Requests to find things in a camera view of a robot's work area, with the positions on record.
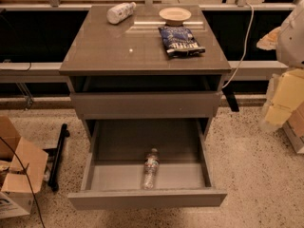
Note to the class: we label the black metal bar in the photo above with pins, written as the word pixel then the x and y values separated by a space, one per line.
pixel 57 151

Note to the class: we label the open grey middle drawer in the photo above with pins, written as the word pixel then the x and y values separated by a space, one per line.
pixel 113 177

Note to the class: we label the blue chip bag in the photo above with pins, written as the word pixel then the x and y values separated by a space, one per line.
pixel 180 42

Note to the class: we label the beige shallow bowl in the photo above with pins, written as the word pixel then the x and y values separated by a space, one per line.
pixel 174 16

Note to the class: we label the clear plastic water bottle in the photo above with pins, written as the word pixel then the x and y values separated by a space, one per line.
pixel 150 169

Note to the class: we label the white labelled bottle lying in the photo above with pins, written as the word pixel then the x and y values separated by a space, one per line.
pixel 118 13

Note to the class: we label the open cardboard box left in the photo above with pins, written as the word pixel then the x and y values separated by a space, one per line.
pixel 23 168

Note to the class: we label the grey drawer cabinet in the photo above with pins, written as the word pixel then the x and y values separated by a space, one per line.
pixel 130 58

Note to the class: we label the grey metal railing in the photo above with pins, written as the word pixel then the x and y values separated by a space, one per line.
pixel 11 73

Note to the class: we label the cardboard box right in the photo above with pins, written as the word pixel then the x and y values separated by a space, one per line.
pixel 294 129

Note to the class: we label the closed grey top drawer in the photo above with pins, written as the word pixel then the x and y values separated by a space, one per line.
pixel 145 105

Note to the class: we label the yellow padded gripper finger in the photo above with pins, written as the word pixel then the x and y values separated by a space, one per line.
pixel 285 93

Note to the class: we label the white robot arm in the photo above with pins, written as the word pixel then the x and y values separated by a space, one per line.
pixel 289 39

